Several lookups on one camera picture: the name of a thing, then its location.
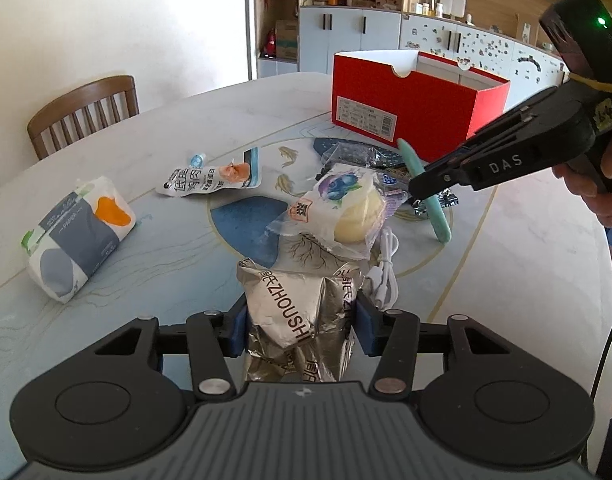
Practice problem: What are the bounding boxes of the white cabinet with shelves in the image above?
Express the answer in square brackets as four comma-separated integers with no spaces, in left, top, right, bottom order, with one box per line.
[250,0,612,106]

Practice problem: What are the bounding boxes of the person right hand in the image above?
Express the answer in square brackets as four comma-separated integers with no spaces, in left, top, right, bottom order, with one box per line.
[552,131,612,228]

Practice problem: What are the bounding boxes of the tissue paper pack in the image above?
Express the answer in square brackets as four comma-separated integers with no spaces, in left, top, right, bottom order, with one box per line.
[21,177,137,304]

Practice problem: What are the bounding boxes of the white usb cable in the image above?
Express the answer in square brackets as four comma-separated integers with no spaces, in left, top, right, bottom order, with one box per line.
[360,224,403,312]

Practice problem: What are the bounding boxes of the white orange snack pouch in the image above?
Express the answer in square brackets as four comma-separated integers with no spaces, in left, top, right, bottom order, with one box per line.
[155,148,261,197]

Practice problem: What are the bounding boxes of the black cable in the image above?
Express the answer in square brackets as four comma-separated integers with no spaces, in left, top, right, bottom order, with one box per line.
[576,294,612,466]

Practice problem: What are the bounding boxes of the red shoe box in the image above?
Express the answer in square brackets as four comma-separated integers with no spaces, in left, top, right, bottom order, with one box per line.
[332,50,510,162]

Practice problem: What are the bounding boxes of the blueberry bread clear package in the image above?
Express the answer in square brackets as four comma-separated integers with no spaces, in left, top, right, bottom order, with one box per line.
[268,162,397,260]

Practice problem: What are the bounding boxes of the brown wooden chair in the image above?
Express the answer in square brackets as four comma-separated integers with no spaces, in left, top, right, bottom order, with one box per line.
[27,75,140,160]

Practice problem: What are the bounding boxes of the silver foil snack bag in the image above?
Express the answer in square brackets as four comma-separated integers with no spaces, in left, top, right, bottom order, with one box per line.
[236,259,362,382]

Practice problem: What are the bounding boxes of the clear bag black clips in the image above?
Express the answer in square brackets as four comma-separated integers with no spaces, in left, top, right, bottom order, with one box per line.
[314,140,460,212]

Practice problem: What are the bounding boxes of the teal green pen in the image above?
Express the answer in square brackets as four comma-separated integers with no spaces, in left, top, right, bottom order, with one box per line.
[397,139,452,244]

